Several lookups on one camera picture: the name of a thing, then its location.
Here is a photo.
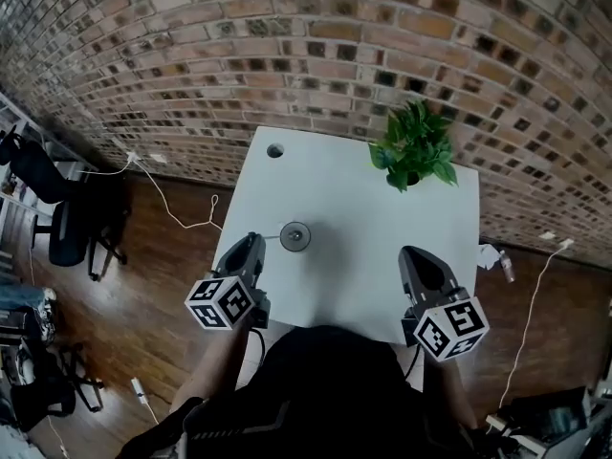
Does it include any long white floor cable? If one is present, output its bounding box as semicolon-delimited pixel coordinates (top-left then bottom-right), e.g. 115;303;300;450
497;245;571;410
75;156;226;233

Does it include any person's black clothing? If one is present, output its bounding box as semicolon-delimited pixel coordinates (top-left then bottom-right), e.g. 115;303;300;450
114;324;482;459

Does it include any black swivel chair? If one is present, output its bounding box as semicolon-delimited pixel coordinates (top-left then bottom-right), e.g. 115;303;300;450
0;340;105;432

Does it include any crumpled white tissue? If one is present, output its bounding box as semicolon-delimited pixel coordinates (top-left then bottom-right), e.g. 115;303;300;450
477;242;501;272

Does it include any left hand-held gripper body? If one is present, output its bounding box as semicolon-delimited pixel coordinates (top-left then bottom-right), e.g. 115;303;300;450
184;270;273;331

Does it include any thin white cable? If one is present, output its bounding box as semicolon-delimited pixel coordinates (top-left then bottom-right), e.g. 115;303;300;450
45;413;68;453

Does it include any green potted plant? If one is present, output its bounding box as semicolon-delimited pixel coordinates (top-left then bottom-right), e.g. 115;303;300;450
367;98;460;195

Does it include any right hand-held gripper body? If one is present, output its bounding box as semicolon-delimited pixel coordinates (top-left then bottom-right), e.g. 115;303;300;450
400;286;492;364

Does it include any person's left forearm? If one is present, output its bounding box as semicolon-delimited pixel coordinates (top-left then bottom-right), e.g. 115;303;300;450
168;321;255;416

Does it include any small bottle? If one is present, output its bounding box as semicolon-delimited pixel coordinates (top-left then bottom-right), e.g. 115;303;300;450
497;250;517;284

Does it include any black high-back office chair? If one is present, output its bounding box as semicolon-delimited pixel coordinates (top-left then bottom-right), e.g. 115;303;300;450
0;131;131;282

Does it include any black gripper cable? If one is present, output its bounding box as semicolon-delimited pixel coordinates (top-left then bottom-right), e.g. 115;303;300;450
249;326;268;368
403;345;426;383

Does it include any person's right forearm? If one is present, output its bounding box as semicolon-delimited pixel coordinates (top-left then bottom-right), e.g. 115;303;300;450
422;350;480;430

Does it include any white table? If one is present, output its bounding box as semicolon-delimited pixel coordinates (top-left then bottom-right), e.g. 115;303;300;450
212;125;481;347

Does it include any black electronic device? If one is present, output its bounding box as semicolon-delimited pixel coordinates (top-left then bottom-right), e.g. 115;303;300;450
505;385;593;445

